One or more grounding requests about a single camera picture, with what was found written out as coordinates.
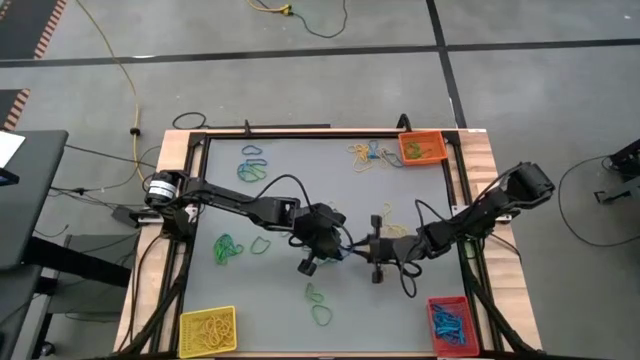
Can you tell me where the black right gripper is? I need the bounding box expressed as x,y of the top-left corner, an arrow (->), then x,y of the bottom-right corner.
355,214 -> 426,285

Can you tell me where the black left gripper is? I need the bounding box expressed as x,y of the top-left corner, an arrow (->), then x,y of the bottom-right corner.
292,202 -> 358,277

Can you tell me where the orange plastic basket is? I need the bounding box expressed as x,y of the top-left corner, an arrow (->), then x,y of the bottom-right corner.
398,129 -> 449,166

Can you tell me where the black metal rod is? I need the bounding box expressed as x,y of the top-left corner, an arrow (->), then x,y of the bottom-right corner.
204,119 -> 332,132

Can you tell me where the red plastic basket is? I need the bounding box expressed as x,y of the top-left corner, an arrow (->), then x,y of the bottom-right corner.
426,295 -> 481,358

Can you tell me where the yellow plastic basket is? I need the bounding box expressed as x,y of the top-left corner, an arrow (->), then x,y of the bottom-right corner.
178,305 -> 239,360

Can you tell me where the black floor tape line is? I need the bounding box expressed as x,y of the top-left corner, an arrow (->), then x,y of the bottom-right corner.
0,38 -> 640,69
424,0 -> 469,130

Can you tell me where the black equipment stand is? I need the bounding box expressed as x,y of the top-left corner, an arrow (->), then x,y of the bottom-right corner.
0,234 -> 132,360

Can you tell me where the black equipment leg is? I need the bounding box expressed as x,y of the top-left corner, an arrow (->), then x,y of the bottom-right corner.
593,138 -> 640,205

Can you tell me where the black side desk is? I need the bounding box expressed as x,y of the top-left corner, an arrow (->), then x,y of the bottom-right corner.
0,129 -> 70,271

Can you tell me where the white paper sheet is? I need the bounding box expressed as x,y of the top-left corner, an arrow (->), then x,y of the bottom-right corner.
0,131 -> 26,169

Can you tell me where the black hazard-striped floor mat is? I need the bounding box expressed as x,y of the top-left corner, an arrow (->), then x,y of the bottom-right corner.
0,0 -> 69,61
0,88 -> 31,131

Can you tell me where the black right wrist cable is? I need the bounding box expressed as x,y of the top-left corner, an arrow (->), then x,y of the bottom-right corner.
397,198 -> 451,300

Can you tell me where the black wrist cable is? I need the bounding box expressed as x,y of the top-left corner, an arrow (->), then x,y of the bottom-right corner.
252,173 -> 315,207
397,198 -> 451,300

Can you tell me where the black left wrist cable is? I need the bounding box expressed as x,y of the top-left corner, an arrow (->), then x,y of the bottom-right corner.
252,173 -> 315,207

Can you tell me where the thin black floor cable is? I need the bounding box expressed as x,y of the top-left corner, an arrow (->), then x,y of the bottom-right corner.
289,0 -> 349,39
556,154 -> 640,252

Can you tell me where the black cable loop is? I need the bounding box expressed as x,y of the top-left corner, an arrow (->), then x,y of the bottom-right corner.
172,111 -> 208,131

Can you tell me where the yellow plug cable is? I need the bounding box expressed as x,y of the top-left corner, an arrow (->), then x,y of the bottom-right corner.
247,0 -> 294,15

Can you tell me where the yellow power cable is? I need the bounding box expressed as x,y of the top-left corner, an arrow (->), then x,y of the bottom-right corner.
74,0 -> 146,186

